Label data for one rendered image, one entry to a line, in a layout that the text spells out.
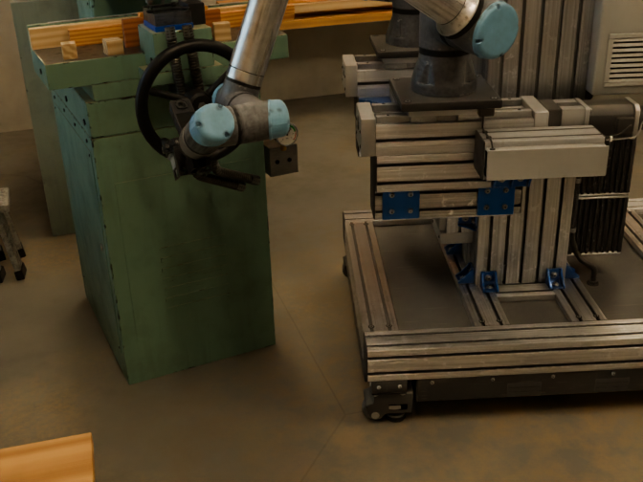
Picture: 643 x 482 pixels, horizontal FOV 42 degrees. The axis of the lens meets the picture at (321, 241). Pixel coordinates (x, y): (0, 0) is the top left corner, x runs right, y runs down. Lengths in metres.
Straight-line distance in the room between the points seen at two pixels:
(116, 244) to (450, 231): 0.89
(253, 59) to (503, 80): 0.70
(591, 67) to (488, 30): 0.48
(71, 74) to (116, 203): 0.34
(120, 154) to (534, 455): 1.24
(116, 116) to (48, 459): 0.99
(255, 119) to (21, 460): 0.72
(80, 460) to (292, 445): 0.90
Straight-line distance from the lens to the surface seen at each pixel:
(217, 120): 1.57
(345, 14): 4.38
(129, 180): 2.15
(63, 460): 1.34
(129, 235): 2.20
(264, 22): 1.71
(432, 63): 1.92
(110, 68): 2.07
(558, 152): 1.90
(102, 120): 2.09
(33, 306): 2.90
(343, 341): 2.51
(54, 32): 2.21
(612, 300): 2.39
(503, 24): 1.79
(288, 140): 2.19
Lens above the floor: 1.35
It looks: 26 degrees down
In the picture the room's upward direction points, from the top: 2 degrees counter-clockwise
